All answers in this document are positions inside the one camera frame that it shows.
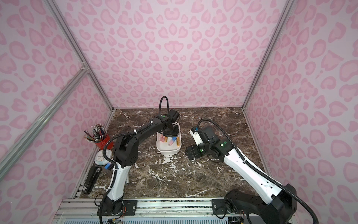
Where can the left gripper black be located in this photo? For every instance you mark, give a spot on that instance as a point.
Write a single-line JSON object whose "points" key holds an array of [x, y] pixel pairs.
{"points": [[170, 131]]}

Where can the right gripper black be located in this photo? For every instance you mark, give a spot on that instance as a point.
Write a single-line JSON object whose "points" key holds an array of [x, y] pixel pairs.
{"points": [[191, 151]]}

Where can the pink lip gloss tube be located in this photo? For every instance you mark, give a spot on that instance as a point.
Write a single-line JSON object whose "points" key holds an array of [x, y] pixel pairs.
{"points": [[162, 138]]}

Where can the pink blue square lipstick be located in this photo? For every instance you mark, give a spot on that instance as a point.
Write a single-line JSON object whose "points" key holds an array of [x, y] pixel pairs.
{"points": [[172, 141]]}

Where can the white storage box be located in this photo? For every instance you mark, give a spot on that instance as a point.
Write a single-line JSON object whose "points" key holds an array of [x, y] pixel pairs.
{"points": [[169, 146]]}

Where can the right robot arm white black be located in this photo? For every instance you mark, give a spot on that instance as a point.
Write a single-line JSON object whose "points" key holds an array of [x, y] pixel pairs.
{"points": [[271, 203]]}

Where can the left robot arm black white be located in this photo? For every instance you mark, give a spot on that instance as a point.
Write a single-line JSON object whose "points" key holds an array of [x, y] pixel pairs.
{"points": [[122, 151]]}

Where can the bundle of coloured pencils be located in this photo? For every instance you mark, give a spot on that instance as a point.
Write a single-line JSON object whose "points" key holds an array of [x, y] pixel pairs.
{"points": [[97, 134]]}

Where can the black stapler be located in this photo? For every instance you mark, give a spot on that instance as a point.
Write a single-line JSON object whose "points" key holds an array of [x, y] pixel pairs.
{"points": [[93, 175]]}

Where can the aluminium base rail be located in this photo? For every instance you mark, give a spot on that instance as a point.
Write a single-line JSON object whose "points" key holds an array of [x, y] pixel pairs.
{"points": [[192, 210]]}

